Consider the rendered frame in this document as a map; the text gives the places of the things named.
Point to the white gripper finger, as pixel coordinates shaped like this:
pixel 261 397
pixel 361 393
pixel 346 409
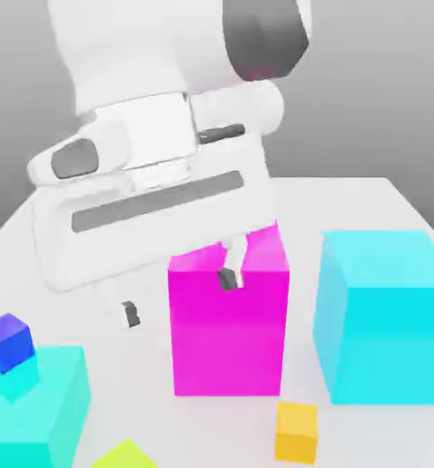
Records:
pixel 234 257
pixel 123 310

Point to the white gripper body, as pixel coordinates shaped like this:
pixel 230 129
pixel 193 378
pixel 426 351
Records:
pixel 103 248

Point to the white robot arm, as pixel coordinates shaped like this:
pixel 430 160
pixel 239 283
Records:
pixel 136 65

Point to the small blue cube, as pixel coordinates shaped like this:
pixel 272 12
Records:
pixel 10 343

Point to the small cyan cube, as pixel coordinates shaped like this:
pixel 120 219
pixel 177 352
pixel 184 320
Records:
pixel 17 385

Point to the small yellow-green cube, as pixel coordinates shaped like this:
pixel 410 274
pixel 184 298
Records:
pixel 125 457

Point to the small orange cube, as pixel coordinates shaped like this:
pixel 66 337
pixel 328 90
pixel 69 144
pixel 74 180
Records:
pixel 296 433

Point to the large magenta box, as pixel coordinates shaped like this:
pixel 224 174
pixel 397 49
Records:
pixel 227 336

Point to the large turquoise box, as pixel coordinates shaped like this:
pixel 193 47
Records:
pixel 52 420

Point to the large cyan box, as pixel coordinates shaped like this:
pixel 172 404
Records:
pixel 384 329

